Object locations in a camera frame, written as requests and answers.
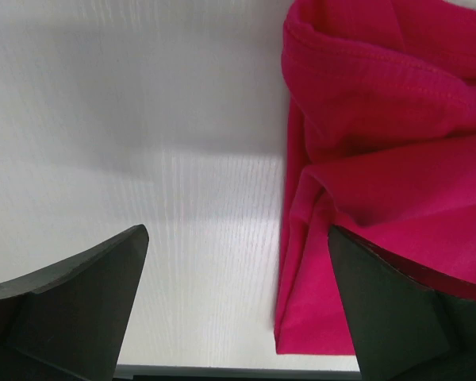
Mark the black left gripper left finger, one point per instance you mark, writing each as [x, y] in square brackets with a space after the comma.
[67, 321]

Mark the magenta pink t shirt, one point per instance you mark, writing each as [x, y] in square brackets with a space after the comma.
[381, 139]

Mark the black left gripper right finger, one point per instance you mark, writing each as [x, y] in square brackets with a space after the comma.
[407, 321]

